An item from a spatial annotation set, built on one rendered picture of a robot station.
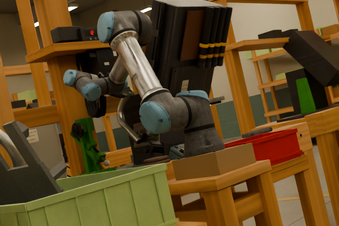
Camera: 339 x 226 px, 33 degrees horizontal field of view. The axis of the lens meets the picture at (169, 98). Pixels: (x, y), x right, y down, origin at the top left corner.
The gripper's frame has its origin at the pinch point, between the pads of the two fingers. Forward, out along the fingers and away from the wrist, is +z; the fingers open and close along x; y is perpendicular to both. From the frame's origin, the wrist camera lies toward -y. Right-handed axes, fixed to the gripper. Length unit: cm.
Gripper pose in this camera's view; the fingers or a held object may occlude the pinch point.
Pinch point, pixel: (126, 93)
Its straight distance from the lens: 278.5
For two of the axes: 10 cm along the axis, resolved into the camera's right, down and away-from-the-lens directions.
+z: 7.2, 1.5, 6.7
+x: -5.0, -5.7, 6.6
